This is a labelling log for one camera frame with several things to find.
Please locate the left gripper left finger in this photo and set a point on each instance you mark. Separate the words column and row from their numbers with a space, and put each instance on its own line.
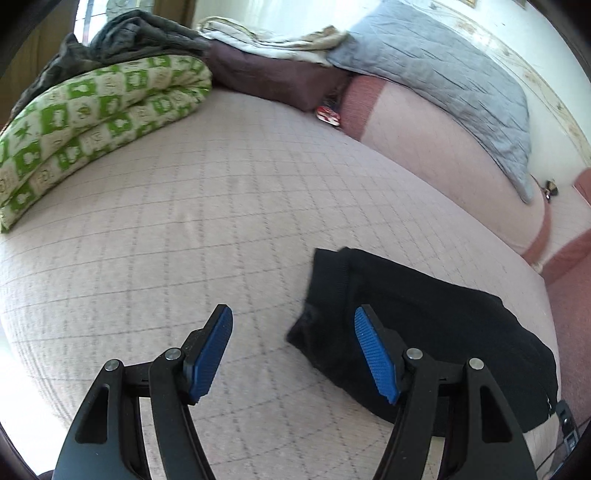
column 105, row 439

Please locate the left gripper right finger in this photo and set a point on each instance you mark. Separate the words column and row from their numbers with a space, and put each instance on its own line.
column 483, row 438

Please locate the black pants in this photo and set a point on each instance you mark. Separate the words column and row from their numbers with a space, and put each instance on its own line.
column 449, row 322

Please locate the pink checked bolster cushion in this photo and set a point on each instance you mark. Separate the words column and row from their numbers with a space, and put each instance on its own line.
column 421, row 137

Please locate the pink checked bed sheet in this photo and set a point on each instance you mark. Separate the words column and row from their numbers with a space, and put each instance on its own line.
column 128, row 255

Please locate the green patterned folded quilt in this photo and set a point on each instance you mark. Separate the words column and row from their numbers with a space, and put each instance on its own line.
column 89, row 116

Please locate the grey quilted pillow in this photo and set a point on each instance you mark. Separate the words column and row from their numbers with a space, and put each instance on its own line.
column 404, row 45

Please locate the red white small packet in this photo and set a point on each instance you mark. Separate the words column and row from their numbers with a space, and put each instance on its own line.
column 328, row 115

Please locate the dark maroon folded cloth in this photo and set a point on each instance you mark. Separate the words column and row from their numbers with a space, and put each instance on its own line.
column 302, row 85

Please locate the dark grey folded garment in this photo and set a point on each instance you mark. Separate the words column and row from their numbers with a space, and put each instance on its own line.
column 129, row 36

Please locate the cream folded cloth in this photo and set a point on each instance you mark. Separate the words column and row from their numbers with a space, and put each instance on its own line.
column 312, row 47

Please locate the small dark keychain object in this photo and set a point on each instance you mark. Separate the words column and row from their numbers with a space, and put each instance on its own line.
column 550, row 190

